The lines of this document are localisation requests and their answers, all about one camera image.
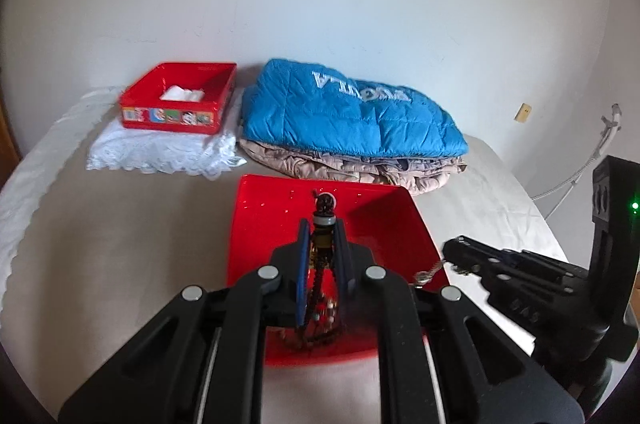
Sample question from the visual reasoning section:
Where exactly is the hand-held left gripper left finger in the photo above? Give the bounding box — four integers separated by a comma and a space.
57, 218, 311, 424

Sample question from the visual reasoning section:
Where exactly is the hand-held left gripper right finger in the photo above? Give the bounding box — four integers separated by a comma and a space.
334, 218, 583, 424

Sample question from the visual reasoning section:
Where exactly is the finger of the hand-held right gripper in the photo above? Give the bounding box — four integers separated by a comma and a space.
442, 235, 593, 287
465, 267, 556, 330

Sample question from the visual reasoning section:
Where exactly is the dark bead necklace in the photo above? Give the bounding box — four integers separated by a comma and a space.
285, 189, 351, 350

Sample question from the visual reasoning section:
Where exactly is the large red tin box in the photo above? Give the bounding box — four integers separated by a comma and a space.
226, 174, 463, 367

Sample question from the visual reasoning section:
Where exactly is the silver chain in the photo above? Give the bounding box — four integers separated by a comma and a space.
414, 257, 448, 289

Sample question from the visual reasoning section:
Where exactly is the beige folded blanket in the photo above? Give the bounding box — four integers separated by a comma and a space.
239, 139, 468, 196

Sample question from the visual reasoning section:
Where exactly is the blue quilted jacket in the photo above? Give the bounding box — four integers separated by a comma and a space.
240, 58, 470, 161

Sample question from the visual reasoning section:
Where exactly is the white lace cloth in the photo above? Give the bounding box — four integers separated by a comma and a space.
86, 124, 247, 181

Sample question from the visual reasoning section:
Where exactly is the small red cartoon print box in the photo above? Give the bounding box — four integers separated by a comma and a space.
119, 62, 238, 135

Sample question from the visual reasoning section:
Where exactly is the white tissue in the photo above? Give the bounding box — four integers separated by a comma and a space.
159, 85, 207, 102

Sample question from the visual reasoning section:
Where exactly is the white cable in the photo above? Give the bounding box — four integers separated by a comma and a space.
530, 103, 623, 220

